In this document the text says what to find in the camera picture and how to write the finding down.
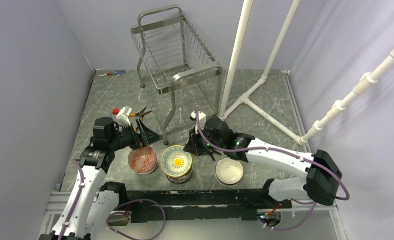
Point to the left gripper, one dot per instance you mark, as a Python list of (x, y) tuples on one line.
[(149, 136)]

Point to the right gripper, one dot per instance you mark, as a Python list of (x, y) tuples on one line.
[(193, 145)]

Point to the yellow teal patterned bowl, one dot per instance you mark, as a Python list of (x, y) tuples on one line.
[(175, 162)]

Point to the brown floral bowl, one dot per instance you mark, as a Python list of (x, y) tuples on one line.
[(179, 179)]

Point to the steel dish rack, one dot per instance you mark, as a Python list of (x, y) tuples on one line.
[(176, 62)]

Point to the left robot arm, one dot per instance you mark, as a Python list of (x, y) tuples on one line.
[(92, 200)]

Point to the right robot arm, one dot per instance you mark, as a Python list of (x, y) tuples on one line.
[(316, 175)]

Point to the black pliers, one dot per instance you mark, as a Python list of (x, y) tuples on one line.
[(212, 153)]

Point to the red patterned bowl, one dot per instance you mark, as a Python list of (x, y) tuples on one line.
[(143, 160)]

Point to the white bowl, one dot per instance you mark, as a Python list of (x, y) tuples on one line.
[(229, 172)]

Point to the red blue screwdriver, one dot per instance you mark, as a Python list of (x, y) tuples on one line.
[(113, 73)]

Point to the yellow handled pliers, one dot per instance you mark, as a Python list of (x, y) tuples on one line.
[(141, 113)]

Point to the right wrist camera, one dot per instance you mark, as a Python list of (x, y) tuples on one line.
[(202, 117)]

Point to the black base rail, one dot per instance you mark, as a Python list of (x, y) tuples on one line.
[(156, 205)]

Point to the aluminium rail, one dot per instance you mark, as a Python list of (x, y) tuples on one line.
[(55, 202)]

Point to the white pipe frame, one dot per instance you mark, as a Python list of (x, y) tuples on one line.
[(339, 58)]

